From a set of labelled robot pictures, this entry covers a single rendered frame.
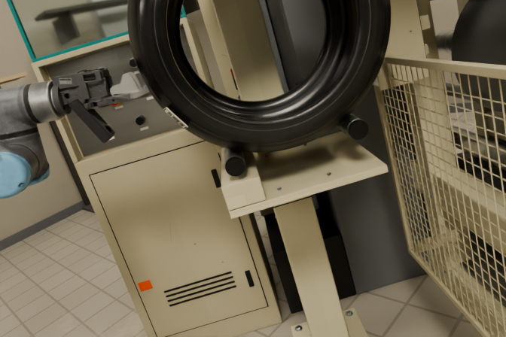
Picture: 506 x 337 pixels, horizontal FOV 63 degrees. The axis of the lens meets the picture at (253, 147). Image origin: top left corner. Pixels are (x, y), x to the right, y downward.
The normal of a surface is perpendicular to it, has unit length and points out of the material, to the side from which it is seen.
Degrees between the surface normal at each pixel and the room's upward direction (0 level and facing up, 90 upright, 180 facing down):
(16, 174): 93
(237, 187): 90
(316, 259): 90
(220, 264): 90
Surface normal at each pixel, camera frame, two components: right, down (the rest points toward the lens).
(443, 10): -0.68, 0.38
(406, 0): 0.07, 0.25
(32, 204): 0.68, 0.00
